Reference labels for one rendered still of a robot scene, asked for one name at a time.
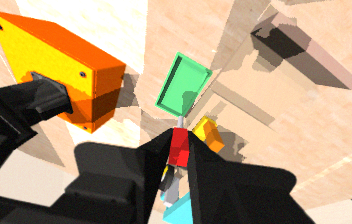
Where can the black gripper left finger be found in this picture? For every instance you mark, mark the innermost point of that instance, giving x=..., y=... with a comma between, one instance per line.
x=144, y=164

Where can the cyan wheeled trolley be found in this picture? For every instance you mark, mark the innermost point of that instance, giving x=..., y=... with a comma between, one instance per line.
x=178, y=211

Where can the yellow wedge chock with orange handle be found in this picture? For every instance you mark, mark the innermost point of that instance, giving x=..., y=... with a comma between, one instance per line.
x=206, y=129

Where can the green tray floor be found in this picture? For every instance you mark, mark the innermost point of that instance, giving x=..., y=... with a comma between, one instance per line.
x=183, y=83

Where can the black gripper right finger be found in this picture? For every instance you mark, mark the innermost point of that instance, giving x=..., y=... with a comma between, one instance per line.
x=209, y=173

